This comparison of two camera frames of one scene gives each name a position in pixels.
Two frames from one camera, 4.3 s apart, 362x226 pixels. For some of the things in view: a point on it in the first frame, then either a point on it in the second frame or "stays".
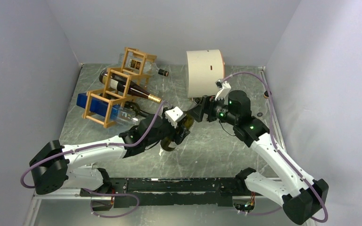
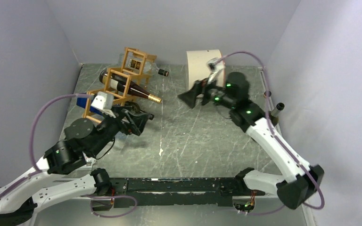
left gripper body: x=168 y=130 to x=127 y=125
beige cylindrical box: x=204 y=68 stays
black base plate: x=127 y=192 stays
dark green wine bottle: x=188 y=121 to x=274 y=115
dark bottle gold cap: x=119 y=82 stays
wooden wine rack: x=119 y=87 stays
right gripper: x=208 y=105 to x=189 y=97
